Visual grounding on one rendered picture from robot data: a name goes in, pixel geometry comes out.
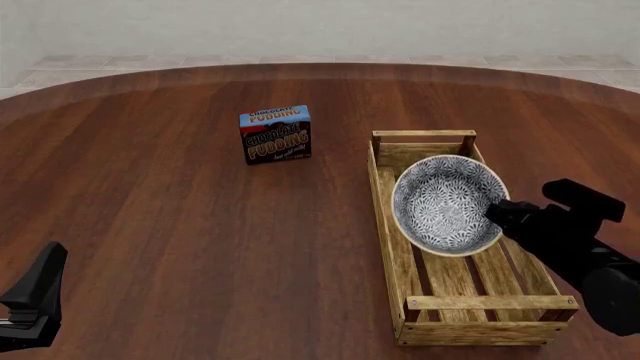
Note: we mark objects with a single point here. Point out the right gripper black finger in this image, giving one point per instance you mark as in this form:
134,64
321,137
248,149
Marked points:
510,212

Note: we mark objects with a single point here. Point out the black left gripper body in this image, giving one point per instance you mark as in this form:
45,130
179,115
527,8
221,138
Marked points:
30,332

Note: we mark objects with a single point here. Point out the chocolate pudding box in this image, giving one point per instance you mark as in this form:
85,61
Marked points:
276,139

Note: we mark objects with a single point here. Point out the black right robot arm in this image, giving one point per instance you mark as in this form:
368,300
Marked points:
612,288

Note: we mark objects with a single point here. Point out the wooden slat tray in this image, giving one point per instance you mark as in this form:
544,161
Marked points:
452,285

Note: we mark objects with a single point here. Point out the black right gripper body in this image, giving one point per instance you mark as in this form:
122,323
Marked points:
537,228

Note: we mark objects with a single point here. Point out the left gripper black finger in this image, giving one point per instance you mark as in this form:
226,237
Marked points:
42,281

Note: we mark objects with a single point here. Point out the black white patterned bowl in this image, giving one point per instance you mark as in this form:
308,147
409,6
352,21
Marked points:
442,204

